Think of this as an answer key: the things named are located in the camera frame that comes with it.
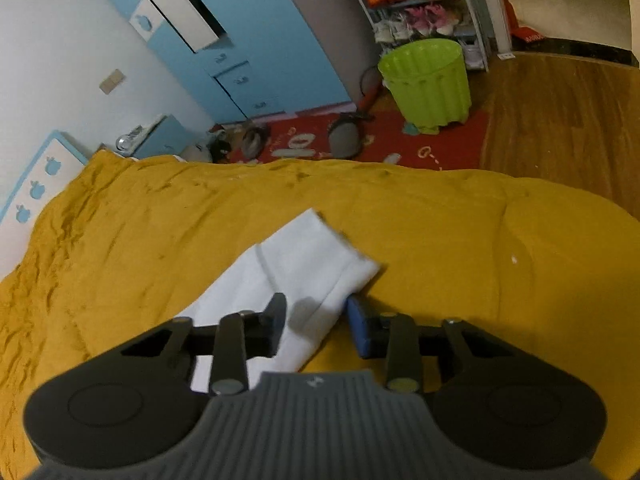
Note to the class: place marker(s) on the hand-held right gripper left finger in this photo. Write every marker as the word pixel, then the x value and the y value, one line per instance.
pixel 276 312

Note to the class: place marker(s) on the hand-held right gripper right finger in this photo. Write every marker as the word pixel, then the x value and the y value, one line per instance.
pixel 357 324

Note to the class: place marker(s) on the white small garment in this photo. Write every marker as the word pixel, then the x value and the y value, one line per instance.
pixel 300 265

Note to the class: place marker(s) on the yellow blanket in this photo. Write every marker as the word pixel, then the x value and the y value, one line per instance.
pixel 450 220

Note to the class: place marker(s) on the grey slipper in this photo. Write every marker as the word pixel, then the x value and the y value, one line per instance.
pixel 345 137
pixel 254 141

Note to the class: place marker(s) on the black and white toy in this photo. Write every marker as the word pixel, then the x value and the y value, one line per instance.
pixel 212 149

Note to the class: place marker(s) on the red play mat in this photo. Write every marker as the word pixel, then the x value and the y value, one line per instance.
pixel 390 140

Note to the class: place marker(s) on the blue nightstand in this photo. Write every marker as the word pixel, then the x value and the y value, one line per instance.
pixel 170 135

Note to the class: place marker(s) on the silver metal object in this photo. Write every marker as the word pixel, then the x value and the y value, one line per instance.
pixel 127 141

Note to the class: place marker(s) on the green waste bin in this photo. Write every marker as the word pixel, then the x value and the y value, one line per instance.
pixel 430 90

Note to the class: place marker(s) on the white blue bed headboard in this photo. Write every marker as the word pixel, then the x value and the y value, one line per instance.
pixel 30 180

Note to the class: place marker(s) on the blue white wardrobe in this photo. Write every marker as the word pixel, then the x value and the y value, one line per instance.
pixel 280 20

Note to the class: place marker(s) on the white shoes pair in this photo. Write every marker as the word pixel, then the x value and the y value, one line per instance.
pixel 392 31

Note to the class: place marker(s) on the white power strip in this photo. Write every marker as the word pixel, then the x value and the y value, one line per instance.
pixel 506 55

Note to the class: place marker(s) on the pink shoes pair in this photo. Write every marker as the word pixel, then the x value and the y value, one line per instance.
pixel 430 17

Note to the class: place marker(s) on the grey shoe rack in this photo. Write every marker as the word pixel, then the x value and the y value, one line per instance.
pixel 475 15

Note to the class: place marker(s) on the beige wall socket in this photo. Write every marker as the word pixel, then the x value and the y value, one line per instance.
pixel 112 81

